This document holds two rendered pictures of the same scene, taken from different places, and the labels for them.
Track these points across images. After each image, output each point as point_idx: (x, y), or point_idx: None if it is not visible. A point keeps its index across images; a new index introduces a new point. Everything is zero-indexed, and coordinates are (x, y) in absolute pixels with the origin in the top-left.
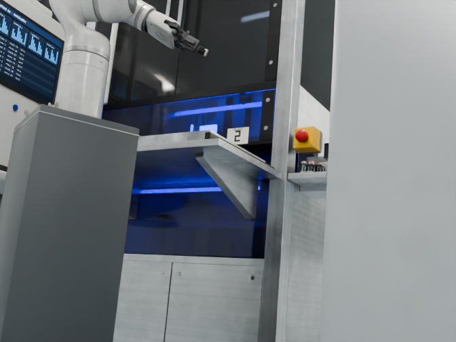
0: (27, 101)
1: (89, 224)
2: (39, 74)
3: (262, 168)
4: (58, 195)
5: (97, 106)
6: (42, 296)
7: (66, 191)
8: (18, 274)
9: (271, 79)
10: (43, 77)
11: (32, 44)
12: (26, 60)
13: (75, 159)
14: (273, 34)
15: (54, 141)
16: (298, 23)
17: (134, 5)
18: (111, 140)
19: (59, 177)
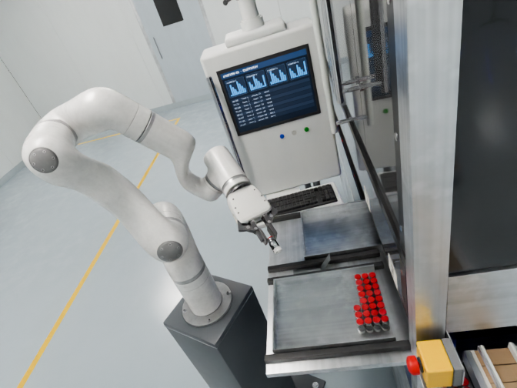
0: (291, 124)
1: (218, 373)
2: (292, 97)
3: (360, 369)
4: (197, 359)
5: (201, 309)
6: (216, 386)
7: (199, 359)
8: (202, 376)
9: (403, 249)
10: (298, 95)
11: (274, 78)
12: (274, 96)
13: (193, 348)
14: (400, 188)
15: (179, 339)
16: (425, 198)
17: (172, 257)
18: (203, 346)
19: (192, 352)
